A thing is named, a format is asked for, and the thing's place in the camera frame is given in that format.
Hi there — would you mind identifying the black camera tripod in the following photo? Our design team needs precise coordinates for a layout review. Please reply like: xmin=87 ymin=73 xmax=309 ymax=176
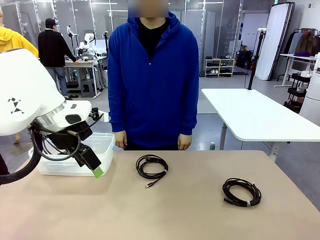
xmin=103 ymin=31 xmax=112 ymax=58

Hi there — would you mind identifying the mannequin in yellow hoodie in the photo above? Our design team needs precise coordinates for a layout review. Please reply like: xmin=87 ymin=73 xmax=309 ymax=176
xmin=0 ymin=9 xmax=40 ymax=145

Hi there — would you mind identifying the black left arm cable bundle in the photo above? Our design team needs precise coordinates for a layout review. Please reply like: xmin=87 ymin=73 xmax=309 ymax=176
xmin=0 ymin=123 xmax=84 ymax=186

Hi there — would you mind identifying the white desk with purple cloth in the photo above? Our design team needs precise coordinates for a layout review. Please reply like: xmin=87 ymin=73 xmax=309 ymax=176
xmin=274 ymin=52 xmax=320 ymax=88

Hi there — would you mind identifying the clothes rack with coats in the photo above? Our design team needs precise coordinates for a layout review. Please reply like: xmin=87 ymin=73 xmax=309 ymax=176
xmin=284 ymin=27 xmax=320 ymax=59

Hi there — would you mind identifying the black utility cart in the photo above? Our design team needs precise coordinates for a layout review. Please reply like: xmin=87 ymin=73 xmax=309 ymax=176
xmin=283 ymin=72 xmax=312 ymax=114

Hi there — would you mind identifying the black bags stack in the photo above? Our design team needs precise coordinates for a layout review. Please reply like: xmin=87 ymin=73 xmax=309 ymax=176
xmin=235 ymin=44 xmax=256 ymax=71

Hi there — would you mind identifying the man in black jacket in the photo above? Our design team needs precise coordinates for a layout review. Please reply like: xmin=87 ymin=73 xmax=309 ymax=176
xmin=37 ymin=17 xmax=79 ymax=100

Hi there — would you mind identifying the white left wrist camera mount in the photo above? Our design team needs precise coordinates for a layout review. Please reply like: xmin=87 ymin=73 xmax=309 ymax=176
xmin=88 ymin=106 xmax=111 ymax=124

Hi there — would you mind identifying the large white table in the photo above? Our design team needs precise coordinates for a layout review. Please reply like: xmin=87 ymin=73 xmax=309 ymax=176
xmin=200 ymin=88 xmax=320 ymax=157

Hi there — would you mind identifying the grey plastic stool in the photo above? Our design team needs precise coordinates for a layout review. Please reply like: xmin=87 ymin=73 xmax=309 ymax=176
xmin=80 ymin=79 xmax=97 ymax=99

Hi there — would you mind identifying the person's left forearm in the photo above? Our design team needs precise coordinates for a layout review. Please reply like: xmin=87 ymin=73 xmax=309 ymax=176
xmin=178 ymin=94 xmax=200 ymax=136

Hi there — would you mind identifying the black pole stand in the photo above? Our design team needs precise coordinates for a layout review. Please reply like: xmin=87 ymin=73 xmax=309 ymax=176
xmin=246 ymin=27 xmax=267 ymax=91

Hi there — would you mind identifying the person's right hand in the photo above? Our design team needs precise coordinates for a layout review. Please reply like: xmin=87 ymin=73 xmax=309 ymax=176
xmin=115 ymin=131 xmax=129 ymax=149

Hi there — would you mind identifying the white folding screen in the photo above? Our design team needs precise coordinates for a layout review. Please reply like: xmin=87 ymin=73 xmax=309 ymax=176
xmin=254 ymin=1 xmax=296 ymax=81

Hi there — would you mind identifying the person in blue hoodie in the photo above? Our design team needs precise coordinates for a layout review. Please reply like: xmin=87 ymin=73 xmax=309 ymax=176
xmin=107 ymin=9 xmax=200 ymax=151

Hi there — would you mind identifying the clear plastic storage container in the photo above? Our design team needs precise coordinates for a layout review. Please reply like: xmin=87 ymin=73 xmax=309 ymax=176
xmin=28 ymin=132 xmax=116 ymax=177

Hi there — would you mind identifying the black braided cable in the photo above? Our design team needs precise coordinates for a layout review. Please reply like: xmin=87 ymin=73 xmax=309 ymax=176
xmin=222 ymin=177 xmax=263 ymax=209

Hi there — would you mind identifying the person's left hand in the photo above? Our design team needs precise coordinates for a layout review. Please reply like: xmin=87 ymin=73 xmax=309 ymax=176
xmin=177 ymin=134 xmax=193 ymax=151

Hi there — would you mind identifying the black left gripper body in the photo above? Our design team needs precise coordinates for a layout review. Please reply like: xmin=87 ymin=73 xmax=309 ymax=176
xmin=48 ymin=121 xmax=94 ymax=151

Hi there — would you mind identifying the person's right forearm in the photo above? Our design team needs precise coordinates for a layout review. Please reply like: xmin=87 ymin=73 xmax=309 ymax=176
xmin=108 ymin=94 xmax=127 ymax=134

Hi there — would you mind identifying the grey workbench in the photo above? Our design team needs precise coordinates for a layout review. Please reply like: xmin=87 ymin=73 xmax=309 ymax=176
xmin=63 ymin=56 xmax=103 ymax=99

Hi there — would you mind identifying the black USB cable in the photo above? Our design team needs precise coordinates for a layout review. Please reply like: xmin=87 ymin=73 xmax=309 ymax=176
xmin=135 ymin=154 xmax=169 ymax=189

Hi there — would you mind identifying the wooden shoe shelf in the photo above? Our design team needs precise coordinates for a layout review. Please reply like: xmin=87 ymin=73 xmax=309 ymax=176
xmin=204 ymin=57 xmax=236 ymax=78

